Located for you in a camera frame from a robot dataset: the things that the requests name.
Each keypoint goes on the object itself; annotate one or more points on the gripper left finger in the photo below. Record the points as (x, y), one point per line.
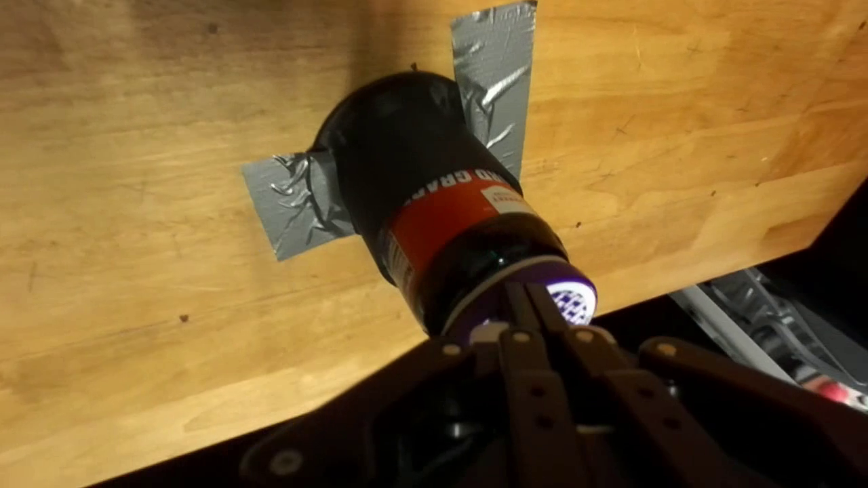
(529, 407)

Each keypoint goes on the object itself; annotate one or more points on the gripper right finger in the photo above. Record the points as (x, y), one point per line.
(719, 413)

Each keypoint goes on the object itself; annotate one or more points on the purple jar lid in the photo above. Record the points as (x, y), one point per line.
(576, 291)

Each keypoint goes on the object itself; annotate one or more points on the dark glass jar red label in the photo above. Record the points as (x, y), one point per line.
(407, 163)

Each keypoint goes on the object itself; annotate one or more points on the grey metal frame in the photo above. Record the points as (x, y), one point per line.
(759, 318)

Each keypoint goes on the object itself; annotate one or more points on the strip of grey duct tape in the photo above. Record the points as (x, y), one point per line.
(495, 74)
(291, 203)

